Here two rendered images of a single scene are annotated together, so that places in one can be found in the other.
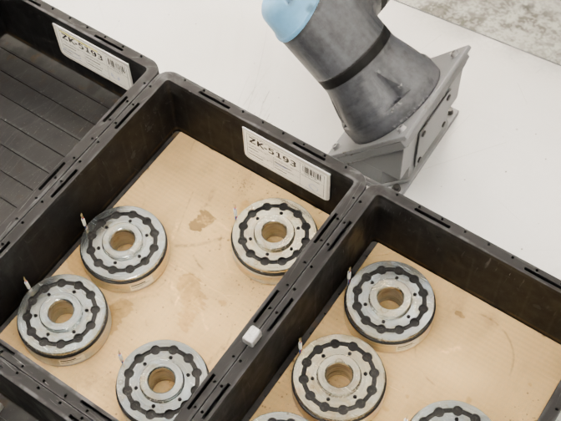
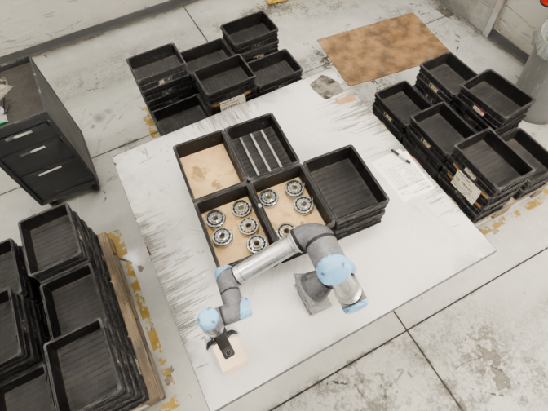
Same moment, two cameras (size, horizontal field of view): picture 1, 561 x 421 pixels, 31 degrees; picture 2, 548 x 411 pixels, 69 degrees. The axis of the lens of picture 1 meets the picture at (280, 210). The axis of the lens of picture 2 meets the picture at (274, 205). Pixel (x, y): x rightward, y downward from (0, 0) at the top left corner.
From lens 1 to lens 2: 1.50 m
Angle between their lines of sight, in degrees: 55
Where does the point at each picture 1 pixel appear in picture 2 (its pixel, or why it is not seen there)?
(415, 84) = (306, 284)
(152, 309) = (287, 205)
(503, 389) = (227, 256)
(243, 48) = (364, 277)
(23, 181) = (334, 196)
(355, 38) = not seen: hidden behind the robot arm
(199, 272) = (289, 218)
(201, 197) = not seen: hidden behind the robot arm
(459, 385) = (233, 249)
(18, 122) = (352, 202)
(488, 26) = not seen: outside the picture
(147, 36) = (382, 256)
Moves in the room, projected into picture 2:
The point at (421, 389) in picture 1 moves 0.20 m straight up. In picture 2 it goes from (237, 241) to (232, 223)
